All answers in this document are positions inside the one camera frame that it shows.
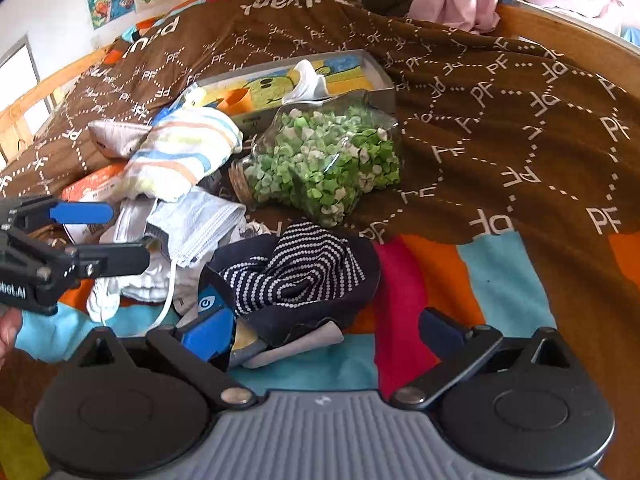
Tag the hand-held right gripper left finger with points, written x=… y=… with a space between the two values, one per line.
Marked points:
x=207 y=334

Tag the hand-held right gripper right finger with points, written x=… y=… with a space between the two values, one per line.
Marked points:
x=440 y=332

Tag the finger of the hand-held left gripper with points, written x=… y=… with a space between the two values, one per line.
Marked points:
x=82 y=213
x=117 y=259

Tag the light blue face mask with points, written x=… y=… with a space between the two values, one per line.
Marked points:
x=200 y=230

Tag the navy dotted cloth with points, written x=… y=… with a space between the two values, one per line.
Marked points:
x=290 y=272

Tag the pastel striped cloth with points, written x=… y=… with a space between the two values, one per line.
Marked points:
x=185 y=145

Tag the cartoon print box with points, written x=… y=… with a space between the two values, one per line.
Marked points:
x=342 y=67

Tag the person's left hand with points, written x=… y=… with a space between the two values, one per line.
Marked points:
x=7 y=330

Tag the orange cardboard box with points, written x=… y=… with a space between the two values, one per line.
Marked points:
x=90 y=187

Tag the white face masks pile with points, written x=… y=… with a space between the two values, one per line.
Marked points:
x=135 y=282

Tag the grey sock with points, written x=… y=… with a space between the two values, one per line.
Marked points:
x=115 y=137

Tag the grey flat cloth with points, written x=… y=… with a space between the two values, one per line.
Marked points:
x=297 y=351

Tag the window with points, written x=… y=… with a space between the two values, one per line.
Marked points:
x=20 y=75

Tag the orange plastic piece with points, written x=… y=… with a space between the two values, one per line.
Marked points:
x=235 y=101

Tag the brown printed blanket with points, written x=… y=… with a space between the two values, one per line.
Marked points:
x=500 y=135

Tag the bottle of green paper stars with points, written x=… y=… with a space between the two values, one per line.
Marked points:
x=325 y=160

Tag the white cloth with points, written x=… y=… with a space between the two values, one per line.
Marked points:
x=310 y=82

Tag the wooden bed frame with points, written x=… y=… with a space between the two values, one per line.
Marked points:
x=550 y=30

